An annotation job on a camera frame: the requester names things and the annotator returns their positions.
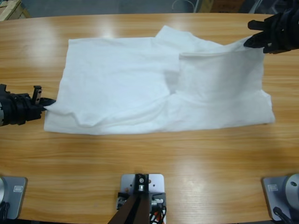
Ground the black clamp block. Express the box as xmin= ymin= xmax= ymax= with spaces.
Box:
xmin=116 ymin=191 xmax=167 ymax=212

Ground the white t-shirt with small print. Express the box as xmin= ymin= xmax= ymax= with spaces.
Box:
xmin=43 ymin=25 xmax=276 ymax=135

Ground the yellow box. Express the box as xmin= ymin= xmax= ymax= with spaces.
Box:
xmin=200 ymin=0 xmax=214 ymax=13

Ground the cardboard boxes stack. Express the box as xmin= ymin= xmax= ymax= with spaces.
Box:
xmin=0 ymin=0 xmax=30 ymax=21

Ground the orange cable bundle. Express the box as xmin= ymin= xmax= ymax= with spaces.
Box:
xmin=149 ymin=206 xmax=168 ymax=224

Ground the white mount plate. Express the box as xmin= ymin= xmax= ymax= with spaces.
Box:
xmin=120 ymin=173 xmax=165 ymax=195

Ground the white cable loop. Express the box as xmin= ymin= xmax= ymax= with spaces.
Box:
xmin=171 ymin=0 xmax=196 ymax=12

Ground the grey metal frame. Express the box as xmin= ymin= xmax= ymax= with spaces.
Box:
xmin=247 ymin=0 xmax=278 ymax=14

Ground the black base cable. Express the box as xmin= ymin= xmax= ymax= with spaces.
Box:
xmin=273 ymin=206 xmax=294 ymax=224
xmin=0 ymin=202 xmax=10 ymax=219

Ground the brown cardboard box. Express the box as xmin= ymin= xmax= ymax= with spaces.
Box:
xmin=211 ymin=0 xmax=242 ymax=13

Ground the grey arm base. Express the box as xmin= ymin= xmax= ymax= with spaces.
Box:
xmin=261 ymin=173 xmax=299 ymax=222
xmin=0 ymin=176 xmax=28 ymax=220

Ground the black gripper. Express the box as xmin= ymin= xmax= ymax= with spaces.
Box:
xmin=243 ymin=7 xmax=299 ymax=55
xmin=0 ymin=85 xmax=57 ymax=126

